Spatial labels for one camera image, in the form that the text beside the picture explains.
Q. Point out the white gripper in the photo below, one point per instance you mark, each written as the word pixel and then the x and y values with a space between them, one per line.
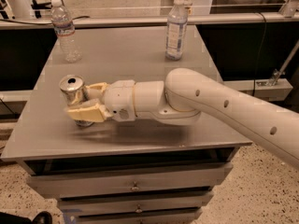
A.
pixel 120 99

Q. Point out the grey drawer cabinet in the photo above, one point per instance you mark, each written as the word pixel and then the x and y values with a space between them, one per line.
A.
pixel 140 172

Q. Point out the silver redbull can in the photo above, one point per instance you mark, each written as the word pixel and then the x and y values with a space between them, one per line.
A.
pixel 73 90

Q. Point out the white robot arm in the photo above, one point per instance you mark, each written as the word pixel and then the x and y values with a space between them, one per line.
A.
pixel 179 100

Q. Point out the black shoe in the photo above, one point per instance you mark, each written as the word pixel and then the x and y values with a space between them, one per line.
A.
pixel 42 218

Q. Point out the grey metal rail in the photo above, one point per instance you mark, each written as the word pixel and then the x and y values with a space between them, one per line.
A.
pixel 227 18

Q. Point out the clear water bottle left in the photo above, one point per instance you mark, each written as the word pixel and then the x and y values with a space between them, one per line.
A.
pixel 65 30

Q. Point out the white pipe top left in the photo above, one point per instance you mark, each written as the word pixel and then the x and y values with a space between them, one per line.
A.
pixel 16 9

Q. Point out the labelled water bottle right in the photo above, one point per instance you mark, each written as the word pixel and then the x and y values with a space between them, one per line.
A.
pixel 175 30

